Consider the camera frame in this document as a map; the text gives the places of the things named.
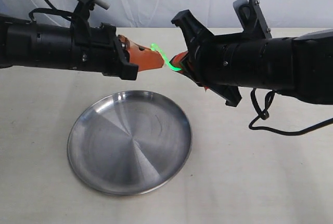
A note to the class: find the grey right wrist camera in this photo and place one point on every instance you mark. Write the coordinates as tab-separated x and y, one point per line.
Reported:
252	19

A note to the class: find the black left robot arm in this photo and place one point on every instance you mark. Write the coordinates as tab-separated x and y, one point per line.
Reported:
28	44

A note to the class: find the round stainless steel plate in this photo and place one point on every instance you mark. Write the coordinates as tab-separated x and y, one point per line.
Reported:
129	143

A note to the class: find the thin green glow stick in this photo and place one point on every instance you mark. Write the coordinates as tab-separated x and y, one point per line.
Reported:
155	47

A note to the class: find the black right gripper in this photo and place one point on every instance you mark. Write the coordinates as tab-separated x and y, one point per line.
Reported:
204	56

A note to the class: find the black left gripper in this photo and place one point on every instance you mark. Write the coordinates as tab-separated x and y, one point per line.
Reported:
101	50

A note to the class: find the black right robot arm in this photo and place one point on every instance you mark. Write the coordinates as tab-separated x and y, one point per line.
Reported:
299	67

